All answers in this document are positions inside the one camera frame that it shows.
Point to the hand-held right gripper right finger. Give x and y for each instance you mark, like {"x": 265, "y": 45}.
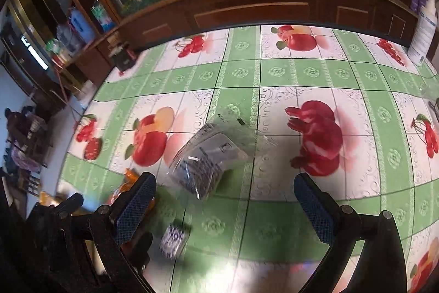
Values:
{"x": 315, "y": 210}

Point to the clear bag of dark seeds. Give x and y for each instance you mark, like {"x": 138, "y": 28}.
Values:
{"x": 205, "y": 162}

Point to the blue and green tissue pack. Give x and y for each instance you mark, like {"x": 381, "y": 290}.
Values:
{"x": 103, "y": 16}

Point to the patterned cloth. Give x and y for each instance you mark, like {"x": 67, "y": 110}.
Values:
{"x": 19, "y": 161}

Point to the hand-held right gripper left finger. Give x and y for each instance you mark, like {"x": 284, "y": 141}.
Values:
{"x": 135, "y": 207}

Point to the fruit print tablecloth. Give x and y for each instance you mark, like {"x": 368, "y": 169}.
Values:
{"x": 240, "y": 73}

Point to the small black container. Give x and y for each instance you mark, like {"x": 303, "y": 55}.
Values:
{"x": 123, "y": 59}

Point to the blue thermos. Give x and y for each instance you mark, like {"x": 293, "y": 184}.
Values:
{"x": 82, "y": 27}

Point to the wooden stool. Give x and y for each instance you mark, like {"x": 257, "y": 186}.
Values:
{"x": 32, "y": 185}

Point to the red and white box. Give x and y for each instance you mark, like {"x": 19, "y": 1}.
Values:
{"x": 61, "y": 59}

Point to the barred window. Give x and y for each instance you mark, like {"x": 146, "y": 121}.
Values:
{"x": 34, "y": 52}

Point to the small white candy packet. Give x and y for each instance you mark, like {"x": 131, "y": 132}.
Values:
{"x": 173, "y": 239}

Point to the grey kettle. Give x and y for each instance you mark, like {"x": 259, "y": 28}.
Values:
{"x": 65, "y": 37}

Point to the wooden cabinet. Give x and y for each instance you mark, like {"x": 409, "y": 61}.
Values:
{"x": 257, "y": 4}

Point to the orange snack packet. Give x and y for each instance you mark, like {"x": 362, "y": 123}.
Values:
{"x": 129, "y": 176}

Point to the white bottle with blue label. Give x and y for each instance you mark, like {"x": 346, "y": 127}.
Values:
{"x": 423, "y": 35}

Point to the green and white bag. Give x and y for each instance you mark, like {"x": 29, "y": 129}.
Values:
{"x": 53, "y": 46}

